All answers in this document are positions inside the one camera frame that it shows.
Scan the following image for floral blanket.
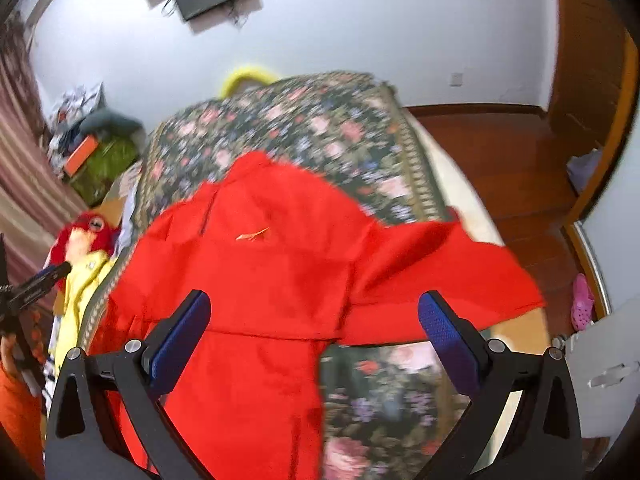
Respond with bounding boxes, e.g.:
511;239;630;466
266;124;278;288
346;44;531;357
80;72;501;480

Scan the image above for orange box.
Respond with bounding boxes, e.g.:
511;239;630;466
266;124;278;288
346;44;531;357
65;135;99;179

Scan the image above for green cloth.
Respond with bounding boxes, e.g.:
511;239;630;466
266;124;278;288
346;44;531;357
70;135;139;206

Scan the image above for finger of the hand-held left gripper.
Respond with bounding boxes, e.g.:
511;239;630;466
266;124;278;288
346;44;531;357
14;262;72;307

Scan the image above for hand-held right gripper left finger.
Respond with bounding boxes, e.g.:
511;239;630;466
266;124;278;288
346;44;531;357
44;289;213;480

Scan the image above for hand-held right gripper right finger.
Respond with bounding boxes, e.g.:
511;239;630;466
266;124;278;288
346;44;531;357
417;290;584;480

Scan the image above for patterned clothes pile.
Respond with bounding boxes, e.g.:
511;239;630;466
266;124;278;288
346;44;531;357
47;84;106;161

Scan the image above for striped curtain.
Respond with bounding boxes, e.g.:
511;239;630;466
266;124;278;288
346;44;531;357
0;15;91;281

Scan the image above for wooden door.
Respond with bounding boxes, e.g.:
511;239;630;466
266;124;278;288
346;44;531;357
547;0;627;222

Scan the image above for white mattress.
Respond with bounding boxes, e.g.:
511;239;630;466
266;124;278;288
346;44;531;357
404;109;507;248

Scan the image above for yellow cushion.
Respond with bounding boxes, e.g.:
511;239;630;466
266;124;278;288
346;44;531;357
220;62;279;99

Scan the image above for red plush toy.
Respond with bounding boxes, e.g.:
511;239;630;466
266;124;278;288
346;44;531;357
54;212;121;292

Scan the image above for yellow garment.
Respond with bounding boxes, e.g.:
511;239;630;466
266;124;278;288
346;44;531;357
52;250;114;367

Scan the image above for pale purple cloth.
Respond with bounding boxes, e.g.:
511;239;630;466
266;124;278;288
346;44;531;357
567;149;604;196

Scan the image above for red jacket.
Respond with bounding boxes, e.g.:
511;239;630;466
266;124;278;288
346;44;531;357
92;152;546;480

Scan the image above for pink shoe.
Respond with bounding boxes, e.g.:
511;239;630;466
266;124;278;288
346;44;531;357
571;273;596;332

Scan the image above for grey cloth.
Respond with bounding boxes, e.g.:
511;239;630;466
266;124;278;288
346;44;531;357
80;107;144;137

